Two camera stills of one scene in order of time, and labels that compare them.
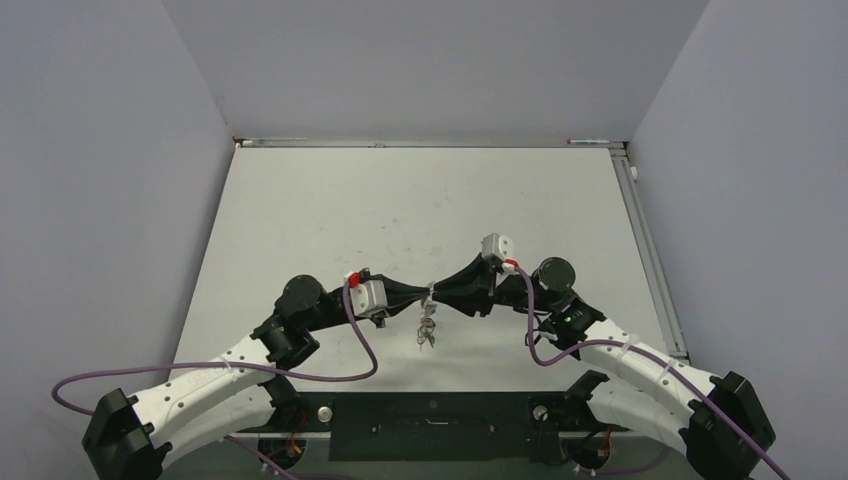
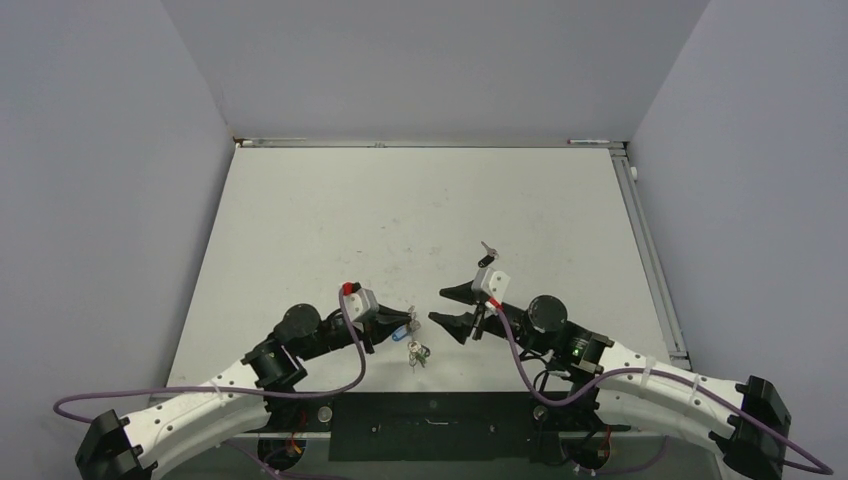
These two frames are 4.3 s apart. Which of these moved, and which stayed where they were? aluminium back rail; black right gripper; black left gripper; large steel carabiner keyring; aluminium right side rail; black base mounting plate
Moved: black right gripper; black left gripper; large steel carabiner keyring
Stayed: black base mounting plate; aluminium back rail; aluminium right side rail
